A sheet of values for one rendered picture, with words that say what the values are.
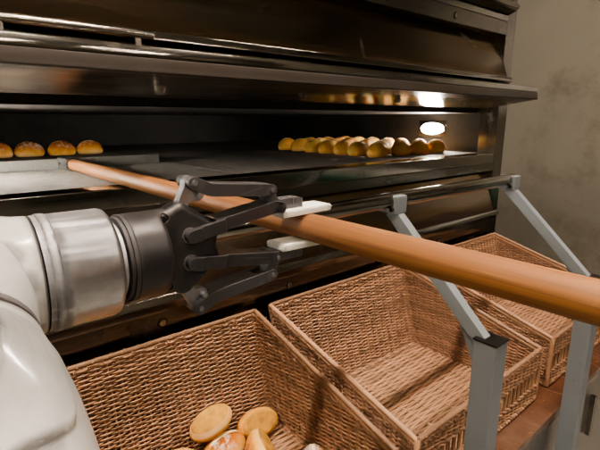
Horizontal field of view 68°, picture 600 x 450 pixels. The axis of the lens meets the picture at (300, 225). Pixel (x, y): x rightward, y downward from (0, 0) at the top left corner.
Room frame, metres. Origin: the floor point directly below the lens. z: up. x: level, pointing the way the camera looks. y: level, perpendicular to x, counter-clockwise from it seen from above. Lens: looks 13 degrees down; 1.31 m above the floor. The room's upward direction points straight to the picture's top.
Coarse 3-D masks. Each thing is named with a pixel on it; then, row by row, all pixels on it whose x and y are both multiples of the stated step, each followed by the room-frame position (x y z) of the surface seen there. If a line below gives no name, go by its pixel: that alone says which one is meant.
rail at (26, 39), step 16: (0, 32) 0.65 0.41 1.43; (16, 32) 0.66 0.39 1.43; (48, 48) 0.69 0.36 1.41; (64, 48) 0.70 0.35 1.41; (80, 48) 0.71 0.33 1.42; (96, 48) 0.73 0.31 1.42; (112, 48) 0.74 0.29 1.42; (128, 48) 0.76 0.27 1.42; (144, 48) 0.78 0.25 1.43; (160, 48) 0.79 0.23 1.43; (176, 48) 0.82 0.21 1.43; (240, 64) 0.89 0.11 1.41; (256, 64) 0.92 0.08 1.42; (272, 64) 0.94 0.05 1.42; (288, 64) 0.97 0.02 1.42; (304, 64) 1.00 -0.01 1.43; (320, 64) 1.03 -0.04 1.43; (416, 80) 1.25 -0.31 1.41; (432, 80) 1.30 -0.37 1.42; (448, 80) 1.35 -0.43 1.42; (464, 80) 1.40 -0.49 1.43
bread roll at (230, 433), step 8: (224, 432) 0.85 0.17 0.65; (232, 432) 0.85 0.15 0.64; (240, 432) 0.87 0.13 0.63; (216, 440) 0.83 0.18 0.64; (224, 440) 0.83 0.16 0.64; (232, 440) 0.84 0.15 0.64; (240, 440) 0.85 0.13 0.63; (208, 448) 0.82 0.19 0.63; (216, 448) 0.81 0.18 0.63; (224, 448) 0.82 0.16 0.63; (232, 448) 0.82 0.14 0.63; (240, 448) 0.84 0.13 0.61
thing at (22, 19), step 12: (0, 12) 0.69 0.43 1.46; (0, 24) 0.68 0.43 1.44; (12, 24) 0.70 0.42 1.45; (24, 24) 0.71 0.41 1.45; (36, 24) 0.72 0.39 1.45; (48, 24) 0.73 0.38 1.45; (60, 24) 0.74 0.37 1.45; (72, 24) 0.75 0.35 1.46; (84, 24) 0.76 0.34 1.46; (96, 24) 0.77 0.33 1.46; (120, 36) 0.80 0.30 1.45; (132, 36) 0.81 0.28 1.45; (144, 36) 0.82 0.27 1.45
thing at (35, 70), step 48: (0, 48) 0.65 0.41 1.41; (144, 96) 0.96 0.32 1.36; (192, 96) 1.01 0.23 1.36; (240, 96) 1.07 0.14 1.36; (288, 96) 1.14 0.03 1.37; (336, 96) 1.21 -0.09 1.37; (384, 96) 1.29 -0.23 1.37; (432, 96) 1.39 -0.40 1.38; (480, 96) 1.49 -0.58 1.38; (528, 96) 1.67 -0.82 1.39
